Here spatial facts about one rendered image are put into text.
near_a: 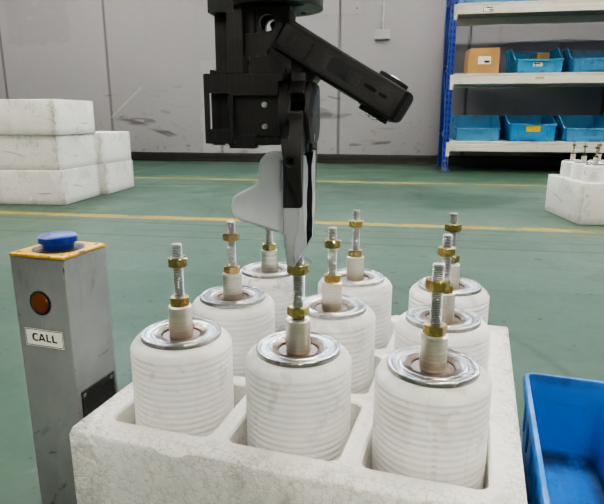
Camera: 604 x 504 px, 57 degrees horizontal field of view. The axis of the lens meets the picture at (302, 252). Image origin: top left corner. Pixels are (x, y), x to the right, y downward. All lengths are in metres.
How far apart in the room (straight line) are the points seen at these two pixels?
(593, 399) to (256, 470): 0.50
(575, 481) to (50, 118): 2.84
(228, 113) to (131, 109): 5.81
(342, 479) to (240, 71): 0.33
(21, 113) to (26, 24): 3.67
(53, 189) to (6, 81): 3.88
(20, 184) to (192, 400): 2.84
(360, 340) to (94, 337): 0.30
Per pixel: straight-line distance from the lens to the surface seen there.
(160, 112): 6.11
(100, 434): 0.55
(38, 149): 3.23
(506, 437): 0.54
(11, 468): 0.88
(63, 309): 0.63
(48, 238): 0.64
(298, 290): 0.48
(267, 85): 0.43
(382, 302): 0.70
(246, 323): 0.61
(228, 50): 0.46
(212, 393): 0.53
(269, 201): 0.44
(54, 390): 0.69
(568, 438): 0.86
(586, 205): 2.67
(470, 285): 0.71
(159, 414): 0.54
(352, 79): 0.43
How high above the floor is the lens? 0.45
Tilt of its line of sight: 14 degrees down
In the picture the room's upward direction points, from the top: straight up
